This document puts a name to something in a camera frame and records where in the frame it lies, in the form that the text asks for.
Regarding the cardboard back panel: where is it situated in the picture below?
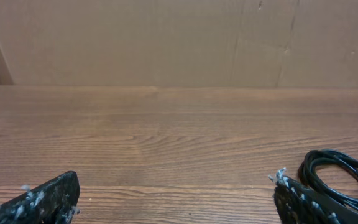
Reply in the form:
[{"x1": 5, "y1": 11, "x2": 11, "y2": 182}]
[{"x1": 0, "y1": 0, "x2": 358, "y2": 88}]

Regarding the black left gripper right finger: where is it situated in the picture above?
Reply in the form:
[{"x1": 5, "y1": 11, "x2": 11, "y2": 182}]
[{"x1": 269, "y1": 168, "x2": 358, "y2": 224}]

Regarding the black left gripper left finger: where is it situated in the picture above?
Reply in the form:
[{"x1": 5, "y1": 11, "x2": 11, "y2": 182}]
[{"x1": 0, "y1": 171, "x2": 80, "y2": 224}]

